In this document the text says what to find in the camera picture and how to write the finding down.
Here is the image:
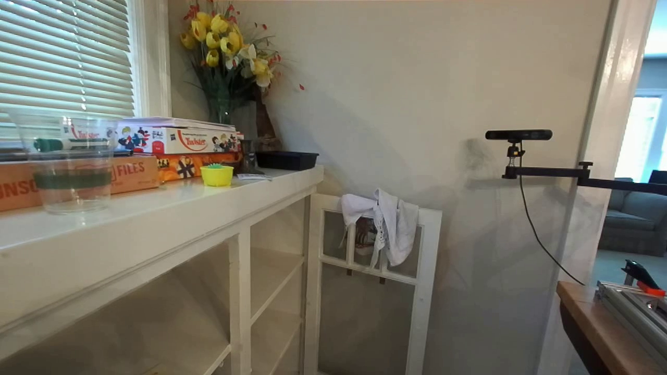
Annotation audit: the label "red and black tool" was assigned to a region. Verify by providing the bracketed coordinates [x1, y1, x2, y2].
[619, 259, 667, 300]

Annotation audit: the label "black camera cable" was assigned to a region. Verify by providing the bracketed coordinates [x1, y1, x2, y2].
[518, 172, 588, 287]

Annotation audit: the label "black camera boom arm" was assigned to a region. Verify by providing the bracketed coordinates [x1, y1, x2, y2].
[501, 141, 667, 195]

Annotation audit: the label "black shallow box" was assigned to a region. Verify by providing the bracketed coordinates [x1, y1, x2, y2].
[254, 149, 322, 172]

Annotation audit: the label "orange printed game box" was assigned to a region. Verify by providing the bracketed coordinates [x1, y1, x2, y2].
[154, 149, 247, 186]

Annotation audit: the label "white shelf cabinet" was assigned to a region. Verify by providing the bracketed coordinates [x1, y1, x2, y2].
[0, 165, 328, 375]

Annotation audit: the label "yellow and white flower bouquet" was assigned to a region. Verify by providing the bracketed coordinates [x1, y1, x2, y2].
[178, 0, 283, 95]

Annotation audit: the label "brown wooden table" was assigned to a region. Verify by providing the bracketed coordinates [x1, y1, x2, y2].
[554, 280, 667, 375]

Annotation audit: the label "small dark-filled glass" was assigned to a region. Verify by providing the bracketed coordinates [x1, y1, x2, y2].
[237, 137, 265, 174]

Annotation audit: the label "white cloth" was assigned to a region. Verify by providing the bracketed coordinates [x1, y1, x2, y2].
[337, 188, 423, 271]

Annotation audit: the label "clear plastic cup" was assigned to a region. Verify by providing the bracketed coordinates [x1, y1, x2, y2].
[64, 115, 116, 209]
[16, 112, 80, 211]

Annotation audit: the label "white printed game box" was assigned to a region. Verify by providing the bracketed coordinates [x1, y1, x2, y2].
[112, 119, 244, 159]

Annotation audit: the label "white window blind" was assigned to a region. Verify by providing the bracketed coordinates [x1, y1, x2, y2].
[0, 0, 136, 153]

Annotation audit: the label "grey metal rails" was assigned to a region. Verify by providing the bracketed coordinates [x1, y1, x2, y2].
[595, 280, 667, 349]

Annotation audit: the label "grey sofa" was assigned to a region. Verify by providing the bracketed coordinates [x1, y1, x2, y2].
[599, 169, 667, 259]

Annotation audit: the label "long orange cardboard box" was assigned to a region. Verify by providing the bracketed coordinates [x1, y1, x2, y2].
[0, 153, 162, 214]

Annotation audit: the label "black stereo camera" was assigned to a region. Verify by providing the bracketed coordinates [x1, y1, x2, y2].
[484, 128, 554, 145]

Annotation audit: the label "yellow plastic cup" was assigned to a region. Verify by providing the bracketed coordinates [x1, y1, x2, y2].
[201, 162, 235, 189]

